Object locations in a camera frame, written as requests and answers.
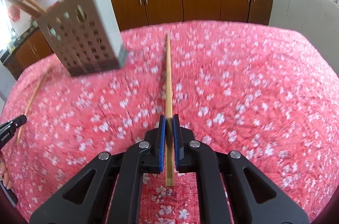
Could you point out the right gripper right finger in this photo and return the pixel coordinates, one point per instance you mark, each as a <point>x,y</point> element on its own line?
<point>230,188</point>

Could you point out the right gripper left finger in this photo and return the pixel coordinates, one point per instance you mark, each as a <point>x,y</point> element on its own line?
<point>108,188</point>

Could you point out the person's left hand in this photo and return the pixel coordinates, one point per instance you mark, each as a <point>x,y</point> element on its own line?
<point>7,182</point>

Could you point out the red floral tablecloth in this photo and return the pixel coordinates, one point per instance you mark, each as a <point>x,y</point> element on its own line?
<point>263,91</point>

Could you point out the red hanging plastic bag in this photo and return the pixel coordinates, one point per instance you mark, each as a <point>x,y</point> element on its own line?
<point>14,13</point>

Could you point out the perforated utensil holder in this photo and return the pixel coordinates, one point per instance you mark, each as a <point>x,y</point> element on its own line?
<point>84,35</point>

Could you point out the lower wooden cabinets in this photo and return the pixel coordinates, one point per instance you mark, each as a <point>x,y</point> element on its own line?
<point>34,48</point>

